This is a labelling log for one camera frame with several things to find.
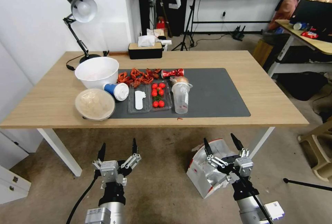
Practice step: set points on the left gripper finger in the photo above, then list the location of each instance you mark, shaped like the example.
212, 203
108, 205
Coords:
134, 147
101, 154

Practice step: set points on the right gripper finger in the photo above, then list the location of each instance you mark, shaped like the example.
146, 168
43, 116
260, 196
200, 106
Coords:
238, 142
208, 149

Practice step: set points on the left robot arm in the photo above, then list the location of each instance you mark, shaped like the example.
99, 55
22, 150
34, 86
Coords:
111, 213

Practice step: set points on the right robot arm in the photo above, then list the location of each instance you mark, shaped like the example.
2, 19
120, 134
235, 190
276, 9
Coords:
249, 212

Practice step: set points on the white red food delivery bag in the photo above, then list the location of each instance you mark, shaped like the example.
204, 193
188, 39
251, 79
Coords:
199, 172

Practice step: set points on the black bag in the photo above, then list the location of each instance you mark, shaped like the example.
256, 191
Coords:
302, 85

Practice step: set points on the red snack bag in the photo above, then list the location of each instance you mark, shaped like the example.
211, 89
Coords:
310, 34

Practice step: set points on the clear plastic tray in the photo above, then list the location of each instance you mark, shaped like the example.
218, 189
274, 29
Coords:
131, 104

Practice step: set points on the red cherry tomato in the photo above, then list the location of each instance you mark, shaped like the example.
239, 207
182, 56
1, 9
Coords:
161, 103
154, 86
161, 85
161, 92
155, 104
154, 92

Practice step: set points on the round lidded plastic container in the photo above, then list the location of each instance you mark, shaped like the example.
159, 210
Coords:
94, 104

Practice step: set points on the dark grey desk mat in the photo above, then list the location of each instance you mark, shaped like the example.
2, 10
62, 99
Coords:
212, 91

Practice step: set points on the clear plastic drink cup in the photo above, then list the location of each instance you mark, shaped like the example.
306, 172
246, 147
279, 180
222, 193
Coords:
181, 99

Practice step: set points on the wooden table with white legs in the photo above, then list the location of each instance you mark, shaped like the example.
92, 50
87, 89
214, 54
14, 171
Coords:
264, 91

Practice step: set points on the blue paper cup white lid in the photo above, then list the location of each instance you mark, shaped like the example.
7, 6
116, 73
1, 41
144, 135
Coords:
121, 91

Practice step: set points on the clear tomato tray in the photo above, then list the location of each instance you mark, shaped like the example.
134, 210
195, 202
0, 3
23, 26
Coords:
168, 97

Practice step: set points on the black tripod leg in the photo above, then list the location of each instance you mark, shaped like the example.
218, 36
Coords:
306, 183

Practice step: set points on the red crayfish shell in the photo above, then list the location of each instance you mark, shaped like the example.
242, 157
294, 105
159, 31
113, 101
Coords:
148, 77
122, 77
156, 73
135, 76

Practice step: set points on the tan plastic stool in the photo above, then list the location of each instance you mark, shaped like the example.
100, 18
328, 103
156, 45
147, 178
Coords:
317, 154

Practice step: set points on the large white bowl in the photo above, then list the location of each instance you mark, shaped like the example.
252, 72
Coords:
96, 73

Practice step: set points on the crushed red can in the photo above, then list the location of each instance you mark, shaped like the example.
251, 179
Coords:
172, 73

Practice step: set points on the brown cardboard box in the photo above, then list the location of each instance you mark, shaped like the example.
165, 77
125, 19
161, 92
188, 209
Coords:
262, 53

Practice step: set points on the white tall cabinet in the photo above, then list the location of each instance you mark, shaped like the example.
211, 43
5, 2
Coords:
13, 120

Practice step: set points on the white drawer cabinet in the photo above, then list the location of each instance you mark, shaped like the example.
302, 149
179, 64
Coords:
11, 185

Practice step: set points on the black tissue box wooden lid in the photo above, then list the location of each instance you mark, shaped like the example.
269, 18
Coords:
145, 52

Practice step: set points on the black router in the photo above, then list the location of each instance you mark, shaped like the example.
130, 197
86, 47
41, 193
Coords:
238, 35

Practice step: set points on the white tissue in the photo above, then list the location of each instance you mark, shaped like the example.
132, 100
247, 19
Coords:
145, 40

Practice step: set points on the white plastic holder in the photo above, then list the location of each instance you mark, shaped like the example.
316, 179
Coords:
166, 43

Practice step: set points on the open cardboard box with paper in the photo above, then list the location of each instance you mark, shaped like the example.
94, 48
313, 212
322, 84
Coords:
155, 32

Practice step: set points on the wooden side desk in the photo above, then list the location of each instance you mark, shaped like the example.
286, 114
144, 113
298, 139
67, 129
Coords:
319, 44

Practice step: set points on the black tripod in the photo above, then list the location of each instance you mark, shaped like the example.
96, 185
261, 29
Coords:
190, 16

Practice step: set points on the orange jacket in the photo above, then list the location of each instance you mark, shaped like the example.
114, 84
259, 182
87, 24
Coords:
285, 8

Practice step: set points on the black desk lamp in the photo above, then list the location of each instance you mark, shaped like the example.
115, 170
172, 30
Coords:
83, 7

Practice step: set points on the black monitor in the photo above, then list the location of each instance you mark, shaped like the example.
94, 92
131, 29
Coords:
311, 11

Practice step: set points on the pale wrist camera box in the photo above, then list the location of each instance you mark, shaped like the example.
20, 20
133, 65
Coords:
243, 166
110, 170

